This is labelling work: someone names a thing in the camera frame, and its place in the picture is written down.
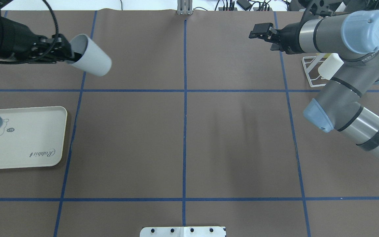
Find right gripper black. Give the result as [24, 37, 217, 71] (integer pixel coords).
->
[249, 22, 303, 54]

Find white plastic cup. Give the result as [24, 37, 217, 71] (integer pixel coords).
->
[318, 53, 344, 80]

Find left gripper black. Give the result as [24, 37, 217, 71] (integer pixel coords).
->
[0, 15, 75, 64]

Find white wire cup rack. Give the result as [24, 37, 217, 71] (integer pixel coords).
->
[301, 53, 330, 88]

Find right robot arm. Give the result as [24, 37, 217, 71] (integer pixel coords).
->
[249, 10, 379, 158]

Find aluminium frame post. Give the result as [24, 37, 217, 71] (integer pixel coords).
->
[177, 0, 193, 15]

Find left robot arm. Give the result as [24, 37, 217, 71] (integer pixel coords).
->
[0, 13, 83, 65]

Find white cartoon tray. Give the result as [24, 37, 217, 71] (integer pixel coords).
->
[0, 106, 68, 169]

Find grey plastic cup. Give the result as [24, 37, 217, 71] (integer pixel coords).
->
[66, 34, 112, 77]

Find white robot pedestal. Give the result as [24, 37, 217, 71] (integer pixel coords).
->
[139, 226, 227, 237]

